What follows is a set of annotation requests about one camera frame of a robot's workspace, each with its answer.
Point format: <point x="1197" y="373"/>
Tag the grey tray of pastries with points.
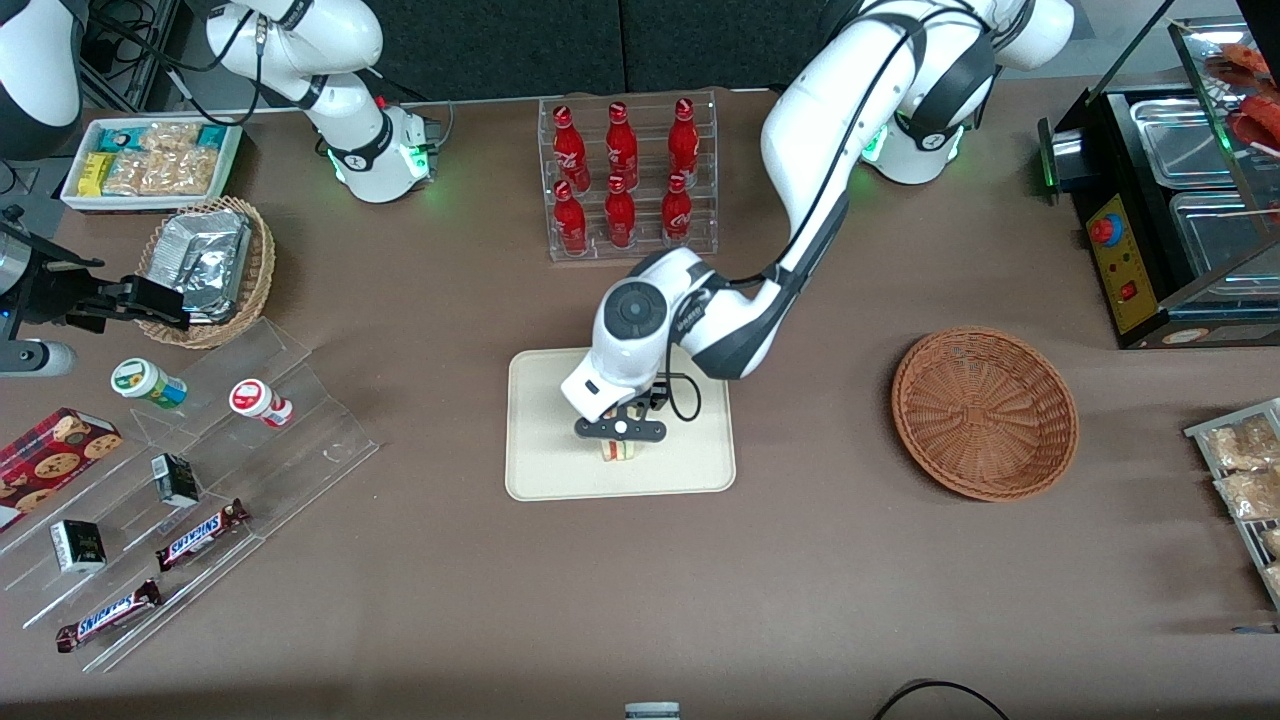
<point x="1205" y="432"/>

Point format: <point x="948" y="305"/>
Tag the red lid yogurt cup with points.
<point x="255" y="400"/>

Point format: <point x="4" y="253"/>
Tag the black food warmer cabinet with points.
<point x="1130" y="270"/>

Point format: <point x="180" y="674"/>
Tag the red plaid cookie box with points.
<point x="50" y="465"/>

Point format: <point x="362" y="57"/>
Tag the small black carton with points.
<point x="78" y="546"/>
<point x="176" y="481"/>

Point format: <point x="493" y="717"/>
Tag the yellow snack pack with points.
<point x="95" y="173"/>

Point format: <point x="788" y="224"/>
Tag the silver foil pack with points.
<point x="205" y="255"/>

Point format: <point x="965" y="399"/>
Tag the clear acrylic stepped display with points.
<point x="290" y="440"/>

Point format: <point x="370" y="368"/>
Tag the wrapped pastry bag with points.
<point x="1240" y="445"/>
<point x="1250" y="495"/>

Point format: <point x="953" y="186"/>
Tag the black device green light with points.
<point x="1062" y="165"/>

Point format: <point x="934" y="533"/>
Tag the clear bag of crackers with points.
<point x="160" y="173"/>
<point x="172" y="136"/>

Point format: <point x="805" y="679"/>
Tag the red cola bottle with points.
<point x="569" y="150"/>
<point x="677" y="214"/>
<point x="621" y="148"/>
<point x="570" y="222"/>
<point x="684" y="145"/>
<point x="620" y="218"/>

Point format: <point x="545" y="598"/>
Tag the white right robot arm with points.
<point x="350" y="60"/>

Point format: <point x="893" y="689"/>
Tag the tan wicker basket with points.
<point x="258" y="270"/>

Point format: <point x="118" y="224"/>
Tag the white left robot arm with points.
<point x="820" y="120"/>

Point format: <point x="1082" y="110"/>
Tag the white snack tray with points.
<point x="150" y="200"/>

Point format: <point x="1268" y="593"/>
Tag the cream plastic tray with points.
<point x="690" y="460"/>

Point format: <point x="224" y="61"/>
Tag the triangular sandwich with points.
<point x="619" y="450"/>

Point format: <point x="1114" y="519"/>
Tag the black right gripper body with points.
<point x="52" y="293"/>

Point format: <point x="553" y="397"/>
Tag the green lid yogurt cup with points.
<point x="145" y="383"/>

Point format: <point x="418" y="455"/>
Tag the brown wicker basket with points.
<point x="985" y="410"/>

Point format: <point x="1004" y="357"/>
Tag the clear acrylic bottle rack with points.
<point x="640" y="250"/>

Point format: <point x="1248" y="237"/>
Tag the Snickers chocolate bar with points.
<point x="108" y="615"/>
<point x="200" y="535"/>

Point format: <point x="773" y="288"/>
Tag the teal snack pack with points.
<point x="116" y="139"/>

